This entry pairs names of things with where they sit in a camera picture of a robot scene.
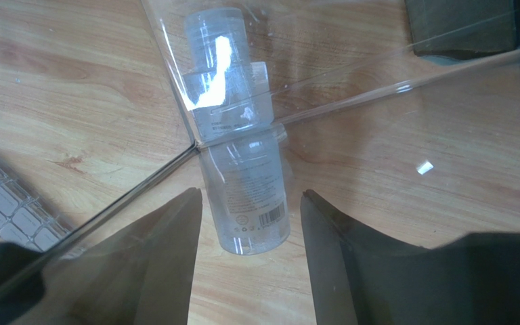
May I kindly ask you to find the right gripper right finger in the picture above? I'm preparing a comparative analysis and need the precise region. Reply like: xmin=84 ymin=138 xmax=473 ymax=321
xmin=300 ymin=190 xmax=520 ymax=324

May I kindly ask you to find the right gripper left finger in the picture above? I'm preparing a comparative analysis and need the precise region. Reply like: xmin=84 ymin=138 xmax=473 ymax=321
xmin=0 ymin=188 xmax=203 ymax=324

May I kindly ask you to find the clear plastic bottle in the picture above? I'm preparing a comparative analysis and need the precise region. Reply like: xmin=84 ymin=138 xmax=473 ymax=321
xmin=183 ymin=7 xmax=290 ymax=255

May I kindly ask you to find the clear drawer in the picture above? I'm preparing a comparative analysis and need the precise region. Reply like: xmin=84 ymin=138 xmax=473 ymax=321
xmin=0 ymin=1 xmax=520 ymax=324

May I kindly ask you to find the eyeshadow palette clear case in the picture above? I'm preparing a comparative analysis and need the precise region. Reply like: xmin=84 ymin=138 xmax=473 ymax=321
xmin=0 ymin=157 xmax=77 ymax=252

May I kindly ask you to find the teal drawer cabinet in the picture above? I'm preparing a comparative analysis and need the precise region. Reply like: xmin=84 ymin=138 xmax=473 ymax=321
xmin=405 ymin=0 xmax=520 ymax=65

